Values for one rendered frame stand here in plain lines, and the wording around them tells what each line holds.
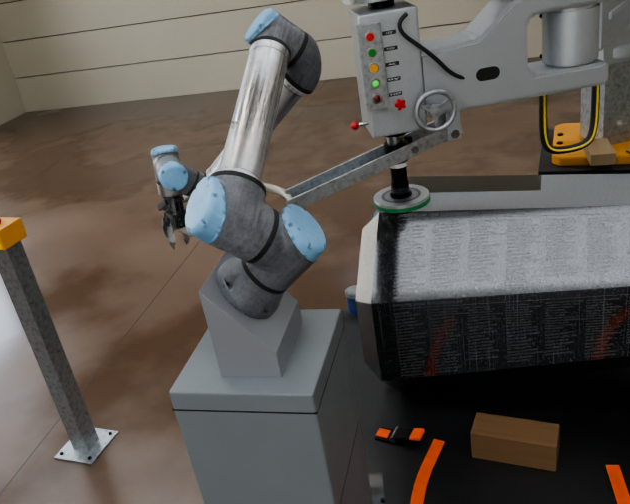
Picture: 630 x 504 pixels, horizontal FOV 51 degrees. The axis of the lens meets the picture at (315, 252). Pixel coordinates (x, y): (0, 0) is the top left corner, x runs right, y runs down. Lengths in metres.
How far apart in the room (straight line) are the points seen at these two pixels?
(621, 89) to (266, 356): 2.11
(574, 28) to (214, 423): 1.74
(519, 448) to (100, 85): 8.44
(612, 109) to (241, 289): 2.06
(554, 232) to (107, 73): 8.20
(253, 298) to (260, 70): 0.60
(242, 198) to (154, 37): 7.99
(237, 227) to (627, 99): 2.15
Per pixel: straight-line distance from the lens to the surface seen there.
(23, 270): 2.75
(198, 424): 1.88
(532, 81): 2.52
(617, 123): 3.30
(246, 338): 1.72
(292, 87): 2.02
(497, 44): 2.44
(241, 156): 1.67
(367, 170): 2.47
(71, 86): 10.31
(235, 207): 1.56
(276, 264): 1.64
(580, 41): 2.56
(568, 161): 3.19
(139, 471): 2.97
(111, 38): 9.80
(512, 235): 2.45
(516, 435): 2.59
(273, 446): 1.85
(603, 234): 2.46
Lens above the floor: 1.90
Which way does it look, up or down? 26 degrees down
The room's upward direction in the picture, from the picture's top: 10 degrees counter-clockwise
